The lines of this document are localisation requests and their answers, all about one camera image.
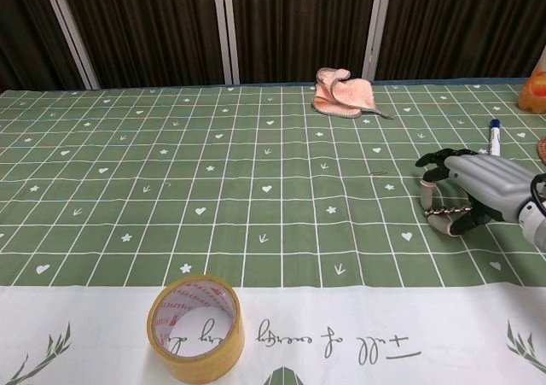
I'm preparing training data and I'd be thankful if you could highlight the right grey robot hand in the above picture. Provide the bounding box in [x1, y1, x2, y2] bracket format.
[415, 147, 539, 237]

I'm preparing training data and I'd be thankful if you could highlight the white folding screen frame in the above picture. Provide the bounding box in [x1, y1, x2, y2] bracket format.
[362, 0, 393, 82]
[212, 0, 243, 85]
[40, 0, 102, 90]

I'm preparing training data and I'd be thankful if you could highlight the pink fluffy cloth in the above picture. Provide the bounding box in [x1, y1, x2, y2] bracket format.
[311, 67, 396, 121]

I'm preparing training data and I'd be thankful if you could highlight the orange translucent bottle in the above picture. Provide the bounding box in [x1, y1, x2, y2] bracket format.
[517, 45, 546, 115]

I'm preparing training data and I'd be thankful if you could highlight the yellow packing tape roll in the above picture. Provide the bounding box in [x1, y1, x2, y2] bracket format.
[146, 274, 246, 385]

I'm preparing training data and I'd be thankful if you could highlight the blue and white marker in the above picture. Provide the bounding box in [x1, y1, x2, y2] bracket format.
[488, 118, 502, 157]

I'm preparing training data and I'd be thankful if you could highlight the green checked tablecloth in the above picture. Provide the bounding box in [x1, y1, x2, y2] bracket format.
[0, 76, 546, 385]

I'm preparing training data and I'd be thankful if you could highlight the small metal bead chain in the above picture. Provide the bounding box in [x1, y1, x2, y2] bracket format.
[424, 205, 474, 218]

